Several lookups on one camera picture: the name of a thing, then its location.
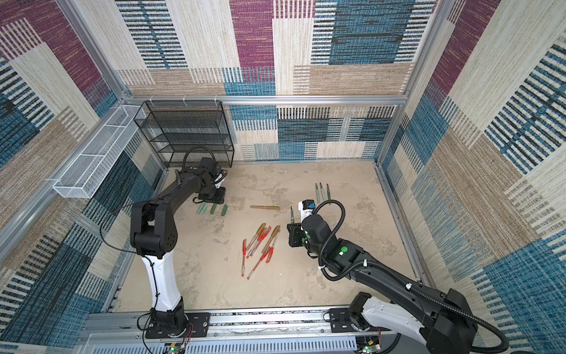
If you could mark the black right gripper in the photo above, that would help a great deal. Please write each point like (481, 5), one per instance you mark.
(295, 231)

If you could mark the black wire mesh shelf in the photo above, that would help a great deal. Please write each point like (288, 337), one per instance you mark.
(186, 131)

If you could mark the white wire mesh basket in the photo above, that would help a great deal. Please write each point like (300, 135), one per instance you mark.
(89, 169)

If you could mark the brown pen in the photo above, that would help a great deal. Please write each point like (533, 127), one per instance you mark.
(271, 239)
(254, 238)

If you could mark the red gel pen short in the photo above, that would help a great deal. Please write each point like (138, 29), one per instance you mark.
(269, 255)

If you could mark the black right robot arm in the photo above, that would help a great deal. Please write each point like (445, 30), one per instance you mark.
(441, 321)

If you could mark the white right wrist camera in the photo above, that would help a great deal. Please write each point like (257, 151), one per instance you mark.
(306, 208)

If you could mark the brown pen horizontal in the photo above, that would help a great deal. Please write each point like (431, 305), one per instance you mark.
(265, 207)

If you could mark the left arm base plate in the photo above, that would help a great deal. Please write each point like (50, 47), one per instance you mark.
(193, 325)

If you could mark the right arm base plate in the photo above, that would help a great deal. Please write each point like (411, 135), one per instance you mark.
(341, 322)

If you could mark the aluminium mounting rail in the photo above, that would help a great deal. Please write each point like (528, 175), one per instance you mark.
(248, 330)

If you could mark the light green pen cap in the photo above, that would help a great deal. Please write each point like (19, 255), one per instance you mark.
(201, 208)
(204, 208)

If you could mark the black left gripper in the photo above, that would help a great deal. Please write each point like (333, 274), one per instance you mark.
(219, 199)

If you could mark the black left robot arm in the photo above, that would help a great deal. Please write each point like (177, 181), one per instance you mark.
(154, 236)

